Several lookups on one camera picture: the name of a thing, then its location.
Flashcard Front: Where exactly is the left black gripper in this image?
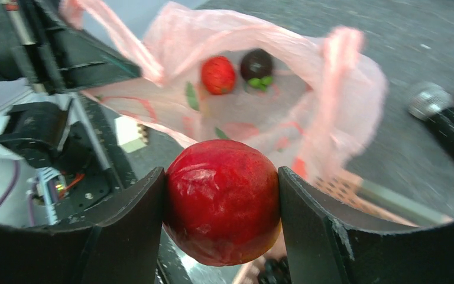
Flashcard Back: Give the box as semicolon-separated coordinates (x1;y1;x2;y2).
0;1;142;94

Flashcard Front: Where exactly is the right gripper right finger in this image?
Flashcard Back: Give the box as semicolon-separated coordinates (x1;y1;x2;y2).
278;167;454;283

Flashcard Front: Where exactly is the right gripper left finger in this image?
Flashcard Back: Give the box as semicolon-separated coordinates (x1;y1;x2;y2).
0;167;166;283

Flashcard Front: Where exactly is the red fake fruit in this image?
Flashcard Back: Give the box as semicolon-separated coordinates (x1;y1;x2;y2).
163;140;281;267

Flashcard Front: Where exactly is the pink plastic bag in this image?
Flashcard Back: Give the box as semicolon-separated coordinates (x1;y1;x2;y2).
60;1;387;181

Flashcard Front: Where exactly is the dark fake mangosteen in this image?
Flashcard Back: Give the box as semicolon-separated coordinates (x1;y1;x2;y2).
239;49;274;92

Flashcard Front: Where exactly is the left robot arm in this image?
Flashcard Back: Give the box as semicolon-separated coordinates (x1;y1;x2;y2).
0;1;141;173

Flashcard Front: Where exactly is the black fake grape bunch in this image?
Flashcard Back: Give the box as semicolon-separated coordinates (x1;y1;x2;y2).
257;256;292;284

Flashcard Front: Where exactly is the red fake strawberry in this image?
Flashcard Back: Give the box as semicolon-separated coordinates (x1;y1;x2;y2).
200;56;237;95

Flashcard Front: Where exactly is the pink plastic basket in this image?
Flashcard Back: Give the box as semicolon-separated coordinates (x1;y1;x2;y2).
234;171;454;283

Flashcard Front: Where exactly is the white toy brick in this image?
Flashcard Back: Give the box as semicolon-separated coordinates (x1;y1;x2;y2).
114;116;148;153

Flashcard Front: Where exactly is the black microphone silver head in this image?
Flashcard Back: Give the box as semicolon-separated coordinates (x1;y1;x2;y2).
407;82;454;160

